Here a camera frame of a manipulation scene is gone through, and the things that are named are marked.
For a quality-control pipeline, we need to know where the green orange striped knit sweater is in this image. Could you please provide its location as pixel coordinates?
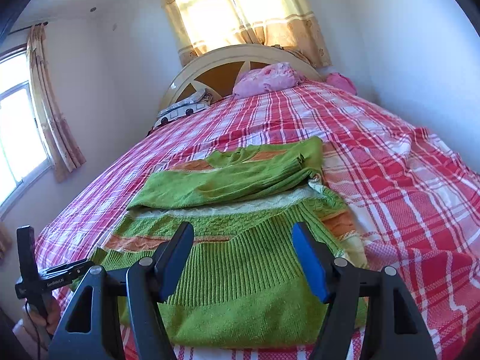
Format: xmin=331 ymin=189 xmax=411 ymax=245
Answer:
xmin=90 ymin=136 xmax=368 ymax=349

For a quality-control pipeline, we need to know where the person's left hand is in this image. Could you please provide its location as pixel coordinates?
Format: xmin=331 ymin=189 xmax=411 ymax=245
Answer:
xmin=22 ymin=296 xmax=63 ymax=337

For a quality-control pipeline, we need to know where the white framed side window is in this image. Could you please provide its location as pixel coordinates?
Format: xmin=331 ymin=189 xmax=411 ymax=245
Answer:
xmin=1 ymin=46 xmax=50 ymax=215

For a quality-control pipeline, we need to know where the red white plaid bedsheet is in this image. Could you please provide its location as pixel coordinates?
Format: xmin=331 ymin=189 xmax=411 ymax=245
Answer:
xmin=36 ymin=82 xmax=479 ymax=359

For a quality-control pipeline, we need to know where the beige side window curtain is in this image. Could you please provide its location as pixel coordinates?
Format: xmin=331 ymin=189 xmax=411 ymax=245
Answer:
xmin=26 ymin=24 xmax=86 ymax=183

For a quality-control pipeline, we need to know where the grey white patterned pillow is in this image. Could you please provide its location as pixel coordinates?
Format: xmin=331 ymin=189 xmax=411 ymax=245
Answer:
xmin=153 ymin=89 xmax=213 ymax=128

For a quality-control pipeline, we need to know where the pink cloth at bedside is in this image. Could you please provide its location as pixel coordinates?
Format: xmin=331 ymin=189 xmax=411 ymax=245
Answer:
xmin=325 ymin=72 xmax=357 ymax=95

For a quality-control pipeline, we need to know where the cream wooden headboard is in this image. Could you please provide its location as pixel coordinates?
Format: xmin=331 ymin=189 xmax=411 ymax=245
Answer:
xmin=160 ymin=44 xmax=323 ymax=110

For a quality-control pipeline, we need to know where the pink floral pillow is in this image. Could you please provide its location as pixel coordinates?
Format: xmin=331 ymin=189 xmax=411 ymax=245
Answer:
xmin=232 ymin=63 xmax=306 ymax=99

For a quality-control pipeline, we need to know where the yellow curtain behind headboard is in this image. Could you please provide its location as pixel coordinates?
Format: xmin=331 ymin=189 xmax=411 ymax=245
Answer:
xmin=160 ymin=0 xmax=331 ymax=68

